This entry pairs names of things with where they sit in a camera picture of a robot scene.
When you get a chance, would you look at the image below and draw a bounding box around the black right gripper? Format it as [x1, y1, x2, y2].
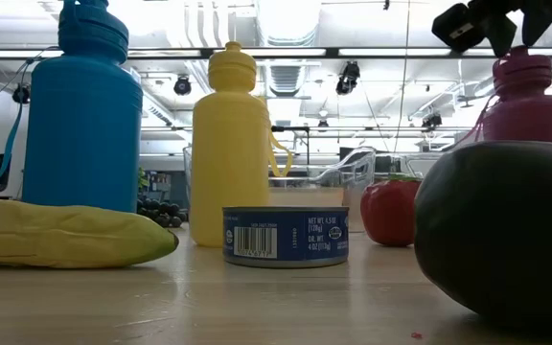
[431, 0, 552, 58]

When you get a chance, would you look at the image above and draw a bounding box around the magenta plastic water bottle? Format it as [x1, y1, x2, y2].
[467, 45, 552, 147]

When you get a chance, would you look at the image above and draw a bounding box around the dark brown avocado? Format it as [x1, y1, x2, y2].
[413, 140, 552, 332]

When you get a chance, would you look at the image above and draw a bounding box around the red toy strawberry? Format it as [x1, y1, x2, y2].
[359, 173, 424, 248]

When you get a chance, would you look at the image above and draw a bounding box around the blue labelled tuna can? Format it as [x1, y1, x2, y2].
[221, 205, 351, 269]

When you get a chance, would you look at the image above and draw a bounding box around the yellow plastic water bottle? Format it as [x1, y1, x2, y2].
[189, 40, 294, 248]

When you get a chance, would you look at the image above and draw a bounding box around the blue plastic water bottle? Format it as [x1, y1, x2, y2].
[0, 0, 144, 214]

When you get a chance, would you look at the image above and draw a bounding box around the black ceiling spotlight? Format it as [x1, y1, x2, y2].
[335, 60, 361, 96]
[11, 83, 33, 105]
[422, 112, 444, 130]
[173, 75, 193, 96]

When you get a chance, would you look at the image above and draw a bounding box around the large clear plastic bin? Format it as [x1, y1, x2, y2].
[182, 145, 378, 234]

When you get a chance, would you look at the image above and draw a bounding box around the black background rack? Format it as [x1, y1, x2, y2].
[270, 125, 311, 167]

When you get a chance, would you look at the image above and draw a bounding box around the black toy grape bunch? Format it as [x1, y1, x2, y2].
[135, 195, 189, 229]

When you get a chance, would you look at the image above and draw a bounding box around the yellow banana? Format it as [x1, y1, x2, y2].
[0, 197, 180, 269]

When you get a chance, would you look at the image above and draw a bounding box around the black overhead rail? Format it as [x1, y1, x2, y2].
[0, 46, 552, 60]

